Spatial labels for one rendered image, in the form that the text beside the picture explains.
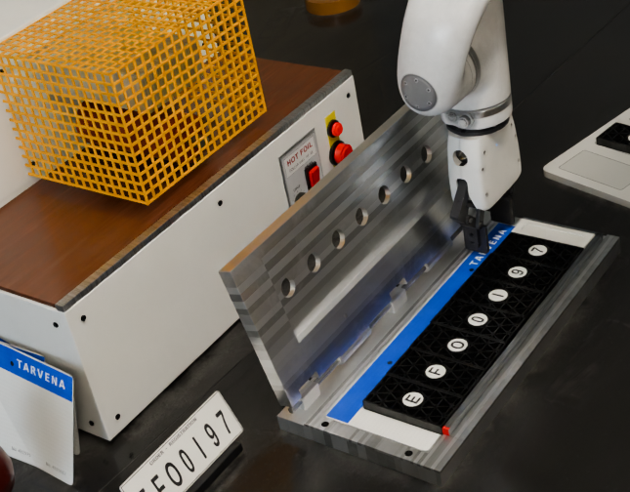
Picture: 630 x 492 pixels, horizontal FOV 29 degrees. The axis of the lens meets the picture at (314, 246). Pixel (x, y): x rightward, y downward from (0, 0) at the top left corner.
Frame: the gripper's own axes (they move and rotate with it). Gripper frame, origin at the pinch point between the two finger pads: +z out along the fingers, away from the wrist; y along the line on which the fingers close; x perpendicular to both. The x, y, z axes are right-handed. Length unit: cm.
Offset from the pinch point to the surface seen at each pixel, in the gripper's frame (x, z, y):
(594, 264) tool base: -14.2, 1.9, -0.6
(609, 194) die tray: -8.8, 3.3, 15.9
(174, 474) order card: 9, 1, -51
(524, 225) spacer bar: -3.5, 0.9, 2.5
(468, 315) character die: -5.8, 1.0, -16.1
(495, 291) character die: -6.6, 0.9, -10.9
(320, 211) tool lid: 7.8, -14.1, -22.1
